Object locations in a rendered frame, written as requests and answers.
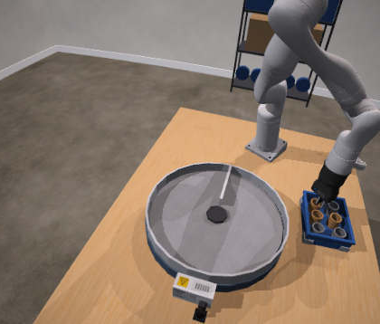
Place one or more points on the blue crate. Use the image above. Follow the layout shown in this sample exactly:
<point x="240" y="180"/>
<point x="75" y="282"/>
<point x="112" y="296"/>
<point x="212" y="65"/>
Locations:
<point x="325" y="240"/>

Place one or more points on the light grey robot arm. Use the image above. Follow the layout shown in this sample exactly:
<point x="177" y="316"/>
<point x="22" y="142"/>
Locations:
<point x="293" y="21"/>

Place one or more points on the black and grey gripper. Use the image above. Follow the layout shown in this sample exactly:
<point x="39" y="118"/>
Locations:
<point x="332" y="176"/>

